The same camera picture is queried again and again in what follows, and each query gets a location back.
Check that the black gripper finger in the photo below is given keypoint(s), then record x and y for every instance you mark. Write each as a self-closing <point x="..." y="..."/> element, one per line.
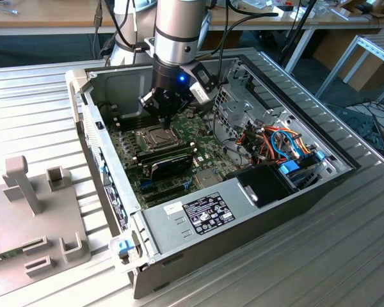
<point x="185" y="102"/>
<point x="148" y="102"/>

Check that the silver square CPU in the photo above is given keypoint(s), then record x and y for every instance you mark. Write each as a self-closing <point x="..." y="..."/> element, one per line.
<point x="158" y="138"/>

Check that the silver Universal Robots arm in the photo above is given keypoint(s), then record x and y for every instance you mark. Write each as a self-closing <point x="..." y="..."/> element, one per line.
<point x="176" y="32"/>

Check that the CPU socket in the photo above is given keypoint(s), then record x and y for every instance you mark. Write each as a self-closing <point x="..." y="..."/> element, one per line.
<point x="149" y="148"/>

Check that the silver metal drive cage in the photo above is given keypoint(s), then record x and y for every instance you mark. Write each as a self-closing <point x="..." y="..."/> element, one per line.
<point x="233" y="108"/>

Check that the black RAM stick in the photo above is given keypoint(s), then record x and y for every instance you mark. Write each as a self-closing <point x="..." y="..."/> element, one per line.
<point x="166" y="150"/>
<point x="166" y="154"/>

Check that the green motherboard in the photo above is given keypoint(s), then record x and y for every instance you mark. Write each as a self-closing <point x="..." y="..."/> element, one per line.
<point x="211" y="150"/>

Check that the black graphics card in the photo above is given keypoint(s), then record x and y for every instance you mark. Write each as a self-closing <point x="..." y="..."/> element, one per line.
<point x="171" y="166"/>

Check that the grey chipset heat sink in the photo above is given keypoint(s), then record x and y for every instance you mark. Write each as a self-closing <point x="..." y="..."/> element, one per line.
<point x="206" y="177"/>

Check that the black expansion slot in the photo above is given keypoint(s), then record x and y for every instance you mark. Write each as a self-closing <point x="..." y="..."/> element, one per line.
<point x="166" y="190"/>
<point x="163" y="196"/>

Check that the black plastic shroud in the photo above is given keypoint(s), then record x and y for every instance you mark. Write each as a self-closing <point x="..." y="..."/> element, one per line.
<point x="268" y="185"/>

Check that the blue disk carrier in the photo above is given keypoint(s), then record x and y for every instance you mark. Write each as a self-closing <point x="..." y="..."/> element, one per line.
<point x="289" y="168"/>

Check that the small white box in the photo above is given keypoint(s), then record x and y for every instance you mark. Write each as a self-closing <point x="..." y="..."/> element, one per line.
<point x="280" y="11"/>

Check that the grey power supply unit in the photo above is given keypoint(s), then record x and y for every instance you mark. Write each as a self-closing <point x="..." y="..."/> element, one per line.
<point x="172" y="233"/>

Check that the black tripod stand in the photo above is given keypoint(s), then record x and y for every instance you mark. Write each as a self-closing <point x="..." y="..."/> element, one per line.
<point x="299" y="27"/>

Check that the blue case latch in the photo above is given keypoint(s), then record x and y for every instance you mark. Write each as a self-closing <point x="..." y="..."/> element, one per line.
<point x="124" y="247"/>

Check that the open black PC case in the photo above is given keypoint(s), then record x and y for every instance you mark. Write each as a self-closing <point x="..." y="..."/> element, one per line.
<point x="243" y="243"/>

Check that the grey parts rack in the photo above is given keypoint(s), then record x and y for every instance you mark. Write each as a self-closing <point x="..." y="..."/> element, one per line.
<point x="35" y="224"/>

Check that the open cardboard box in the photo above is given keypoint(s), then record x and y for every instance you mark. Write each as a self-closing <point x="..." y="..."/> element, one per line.
<point x="348" y="6"/>

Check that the green RAM stick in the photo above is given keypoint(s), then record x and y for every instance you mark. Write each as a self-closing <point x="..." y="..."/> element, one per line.
<point x="6" y="255"/>

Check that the white wrist camera on bracket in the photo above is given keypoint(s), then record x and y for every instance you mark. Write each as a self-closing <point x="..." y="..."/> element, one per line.
<point x="201" y="92"/>

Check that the wooden desk white frame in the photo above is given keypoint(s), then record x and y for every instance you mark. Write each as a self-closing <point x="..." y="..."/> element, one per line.
<point x="35" y="16"/>
<point x="326" y="20"/>

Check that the aluminium profile frame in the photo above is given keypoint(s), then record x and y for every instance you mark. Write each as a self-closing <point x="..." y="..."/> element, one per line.
<point x="376" y="48"/>

